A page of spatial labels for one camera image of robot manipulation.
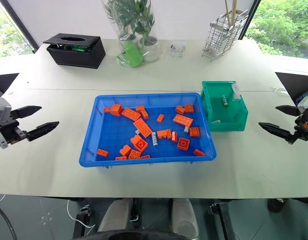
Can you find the black round caster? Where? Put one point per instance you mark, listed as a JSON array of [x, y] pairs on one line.
[[276, 205]]

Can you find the black table leg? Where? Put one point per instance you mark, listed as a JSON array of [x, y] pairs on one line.
[[81, 217], [222, 220]]

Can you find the green plastic bin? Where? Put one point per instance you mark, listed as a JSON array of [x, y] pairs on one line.
[[218, 112]]

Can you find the white label card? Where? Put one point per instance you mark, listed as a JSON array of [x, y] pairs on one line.
[[236, 92]]

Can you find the orange sloped block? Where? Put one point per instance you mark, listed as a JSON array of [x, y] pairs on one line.
[[116, 110], [125, 150]]

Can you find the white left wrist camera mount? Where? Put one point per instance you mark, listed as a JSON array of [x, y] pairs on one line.
[[0, 107]]

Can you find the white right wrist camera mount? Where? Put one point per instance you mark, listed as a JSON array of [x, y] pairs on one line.
[[307, 105]]

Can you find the small orange block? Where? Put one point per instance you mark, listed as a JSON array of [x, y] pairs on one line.
[[102, 152], [160, 118], [199, 152], [180, 110], [144, 114], [121, 158], [144, 157], [140, 108]]

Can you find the blue plastic tray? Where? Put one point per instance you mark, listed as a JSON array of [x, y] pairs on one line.
[[113, 140]]

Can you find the grey rounded shape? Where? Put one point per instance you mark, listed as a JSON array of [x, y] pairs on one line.
[[185, 217], [115, 215]]

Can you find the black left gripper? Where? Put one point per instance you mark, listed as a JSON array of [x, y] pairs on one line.
[[11, 130]]

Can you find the green watering can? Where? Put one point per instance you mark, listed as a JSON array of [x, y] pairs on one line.
[[131, 55]]

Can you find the dark triangular panel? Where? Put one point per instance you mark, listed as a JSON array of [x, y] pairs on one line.
[[4, 81], [296, 85]]

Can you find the black tissue box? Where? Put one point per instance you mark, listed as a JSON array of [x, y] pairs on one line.
[[76, 56]]

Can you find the green leafy plant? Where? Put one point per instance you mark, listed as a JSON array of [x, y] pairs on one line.
[[133, 15]]

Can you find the red plastic toy brick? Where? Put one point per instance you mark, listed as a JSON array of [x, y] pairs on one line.
[[174, 136]]

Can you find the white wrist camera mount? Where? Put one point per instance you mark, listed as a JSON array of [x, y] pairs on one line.
[[0, 107], [307, 105]]

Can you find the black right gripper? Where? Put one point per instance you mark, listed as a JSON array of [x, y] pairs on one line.
[[303, 131]]

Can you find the small clear plastic bag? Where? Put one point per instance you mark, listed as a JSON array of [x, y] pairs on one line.
[[178, 50]]

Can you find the white plant pot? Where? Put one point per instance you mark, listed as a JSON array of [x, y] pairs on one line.
[[152, 48]]

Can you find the black centre post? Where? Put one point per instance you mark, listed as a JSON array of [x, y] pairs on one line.
[[136, 212]]

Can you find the plant in glass vase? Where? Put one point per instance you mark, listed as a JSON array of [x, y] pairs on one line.
[[113, 25]]

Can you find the wooden sticks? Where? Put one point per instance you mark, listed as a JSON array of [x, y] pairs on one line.
[[230, 12]]

